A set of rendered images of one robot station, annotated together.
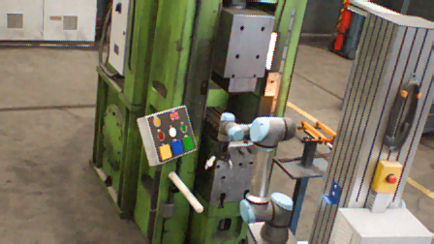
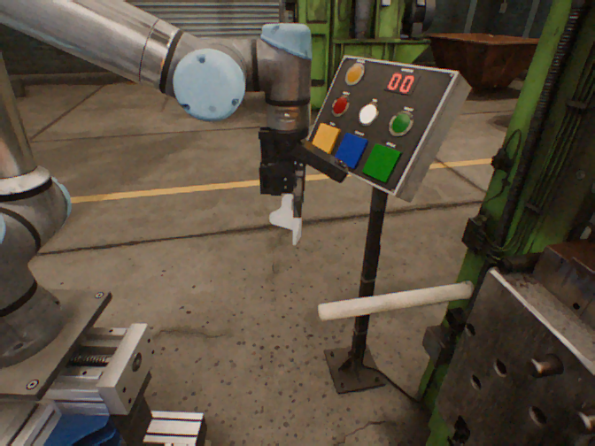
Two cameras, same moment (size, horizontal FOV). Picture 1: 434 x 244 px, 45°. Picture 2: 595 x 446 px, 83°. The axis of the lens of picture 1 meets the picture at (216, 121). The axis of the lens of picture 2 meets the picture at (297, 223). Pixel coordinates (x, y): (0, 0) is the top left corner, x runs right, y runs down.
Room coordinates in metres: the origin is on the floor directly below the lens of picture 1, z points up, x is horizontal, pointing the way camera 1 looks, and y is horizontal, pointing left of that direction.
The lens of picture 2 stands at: (2.91, -0.60, 1.31)
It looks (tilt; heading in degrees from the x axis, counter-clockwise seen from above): 33 degrees down; 110
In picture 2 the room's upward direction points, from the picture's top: straight up
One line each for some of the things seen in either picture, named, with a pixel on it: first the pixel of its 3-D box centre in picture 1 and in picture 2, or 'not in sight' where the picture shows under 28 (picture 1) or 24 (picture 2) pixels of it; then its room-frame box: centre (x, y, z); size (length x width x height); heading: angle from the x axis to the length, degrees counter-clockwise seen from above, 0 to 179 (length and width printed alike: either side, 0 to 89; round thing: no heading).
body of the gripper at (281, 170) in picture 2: (222, 149); (284, 159); (2.70, -0.06, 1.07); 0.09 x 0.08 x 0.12; 17
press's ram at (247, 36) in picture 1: (238, 38); not in sight; (3.40, -0.05, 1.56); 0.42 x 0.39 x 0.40; 31
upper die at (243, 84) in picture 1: (227, 74); not in sight; (3.38, -0.02, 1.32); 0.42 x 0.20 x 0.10; 31
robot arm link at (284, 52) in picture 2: (227, 124); (285, 65); (2.70, -0.06, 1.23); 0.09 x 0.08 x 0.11; 25
